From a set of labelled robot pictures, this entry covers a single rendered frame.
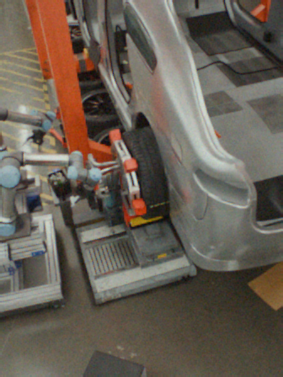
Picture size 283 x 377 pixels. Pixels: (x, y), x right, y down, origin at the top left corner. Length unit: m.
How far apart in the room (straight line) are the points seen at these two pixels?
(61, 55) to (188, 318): 2.09
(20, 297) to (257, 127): 2.16
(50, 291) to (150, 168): 1.22
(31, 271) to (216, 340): 1.50
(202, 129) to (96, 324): 1.84
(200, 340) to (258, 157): 1.37
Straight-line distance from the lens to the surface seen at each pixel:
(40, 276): 3.70
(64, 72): 3.30
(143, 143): 3.14
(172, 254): 3.73
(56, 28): 3.18
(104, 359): 3.07
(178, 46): 2.81
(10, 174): 2.69
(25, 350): 3.63
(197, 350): 3.45
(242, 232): 2.50
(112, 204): 3.61
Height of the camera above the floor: 3.04
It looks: 43 degrees down
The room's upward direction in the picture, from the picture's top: 5 degrees counter-clockwise
